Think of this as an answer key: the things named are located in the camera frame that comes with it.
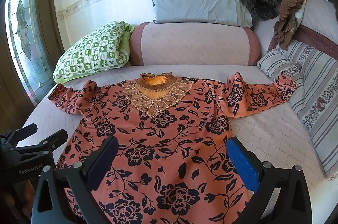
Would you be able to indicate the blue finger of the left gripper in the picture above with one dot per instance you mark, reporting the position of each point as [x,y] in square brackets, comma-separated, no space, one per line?
[44,148]

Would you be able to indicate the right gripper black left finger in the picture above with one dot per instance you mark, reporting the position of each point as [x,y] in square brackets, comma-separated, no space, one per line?
[51,204]

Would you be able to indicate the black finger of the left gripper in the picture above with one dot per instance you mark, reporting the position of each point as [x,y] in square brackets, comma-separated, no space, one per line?
[14,137]

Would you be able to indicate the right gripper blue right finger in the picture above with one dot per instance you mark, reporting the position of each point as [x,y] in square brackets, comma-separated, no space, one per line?
[280,195]

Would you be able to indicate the orange black floral blouse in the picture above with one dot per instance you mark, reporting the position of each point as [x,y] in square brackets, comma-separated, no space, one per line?
[171,165]

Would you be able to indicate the brown crumpled clothes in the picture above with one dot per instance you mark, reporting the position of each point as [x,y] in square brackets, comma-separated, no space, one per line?
[290,14]

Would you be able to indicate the pink quilted bed cover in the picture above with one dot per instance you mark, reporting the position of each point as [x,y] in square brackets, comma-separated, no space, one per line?
[276,135]

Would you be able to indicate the stained glass wooden door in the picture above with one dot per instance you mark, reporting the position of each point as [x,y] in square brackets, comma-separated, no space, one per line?
[30,47]

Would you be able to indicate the striped floral folded quilt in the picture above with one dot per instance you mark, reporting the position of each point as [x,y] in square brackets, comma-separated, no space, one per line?
[315,99]

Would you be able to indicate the green white patterned pillow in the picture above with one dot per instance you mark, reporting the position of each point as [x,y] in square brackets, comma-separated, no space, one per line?
[103,49]

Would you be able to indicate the pink bolster cushion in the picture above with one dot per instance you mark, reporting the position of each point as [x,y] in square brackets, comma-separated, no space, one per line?
[193,44]

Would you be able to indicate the pink maroon folded blanket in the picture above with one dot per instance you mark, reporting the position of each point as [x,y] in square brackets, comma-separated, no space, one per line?
[319,27]

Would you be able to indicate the grey pillow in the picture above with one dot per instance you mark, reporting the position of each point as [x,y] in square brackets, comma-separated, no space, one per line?
[225,12]

